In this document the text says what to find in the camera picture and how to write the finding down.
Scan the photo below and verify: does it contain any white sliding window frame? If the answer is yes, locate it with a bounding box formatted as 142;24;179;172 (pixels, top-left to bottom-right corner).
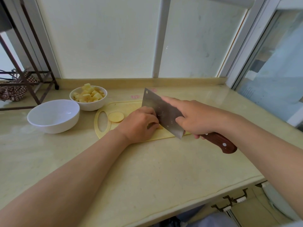
217;0;303;90

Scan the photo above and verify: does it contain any dark brown metal rack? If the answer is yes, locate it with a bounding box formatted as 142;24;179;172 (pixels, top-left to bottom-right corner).
0;0;59;111

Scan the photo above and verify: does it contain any person's left forearm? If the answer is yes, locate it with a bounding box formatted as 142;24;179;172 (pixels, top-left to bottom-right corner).
0;129;131;227

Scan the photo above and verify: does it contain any round potato slice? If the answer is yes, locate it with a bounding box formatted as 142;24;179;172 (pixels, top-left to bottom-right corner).
108;112;124;123

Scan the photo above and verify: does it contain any pile of potato cubes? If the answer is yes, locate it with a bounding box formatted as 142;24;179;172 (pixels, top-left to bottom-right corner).
73;83;106;102

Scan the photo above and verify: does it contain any brown patterned cloth bag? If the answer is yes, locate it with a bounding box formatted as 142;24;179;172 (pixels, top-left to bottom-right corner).
0;70;39;102

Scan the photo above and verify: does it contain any white round container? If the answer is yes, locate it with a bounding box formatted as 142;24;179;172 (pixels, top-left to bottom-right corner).
261;181;301;221

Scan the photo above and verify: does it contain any beige cabinet front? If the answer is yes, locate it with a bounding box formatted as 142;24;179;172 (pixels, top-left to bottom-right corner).
201;182;293;227

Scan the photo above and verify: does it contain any empty white bowl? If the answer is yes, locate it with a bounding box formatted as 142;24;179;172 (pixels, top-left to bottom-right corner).
27;99;80;134

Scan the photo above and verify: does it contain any person's right hand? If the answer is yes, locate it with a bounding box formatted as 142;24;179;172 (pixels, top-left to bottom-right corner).
161;96;232;140

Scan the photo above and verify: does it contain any steel cleaver with wooden handle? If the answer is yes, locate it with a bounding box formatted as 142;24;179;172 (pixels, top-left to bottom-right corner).
142;88;238;154

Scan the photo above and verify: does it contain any white bowl with potato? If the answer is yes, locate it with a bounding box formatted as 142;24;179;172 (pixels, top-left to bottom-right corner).
69;85;107;112

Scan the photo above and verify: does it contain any person's right forearm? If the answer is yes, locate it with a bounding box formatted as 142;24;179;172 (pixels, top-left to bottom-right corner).
221;112;303;222

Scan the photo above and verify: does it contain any yellow plastic cutting board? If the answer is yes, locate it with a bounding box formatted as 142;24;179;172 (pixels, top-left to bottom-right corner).
94;100;192;142

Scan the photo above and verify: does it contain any dark metal drawer handle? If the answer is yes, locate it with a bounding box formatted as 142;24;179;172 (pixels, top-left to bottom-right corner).
223;188;248;204
211;197;233;212

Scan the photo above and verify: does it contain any person's left hand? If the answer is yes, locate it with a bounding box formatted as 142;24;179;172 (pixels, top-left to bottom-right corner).
115;106;160;146

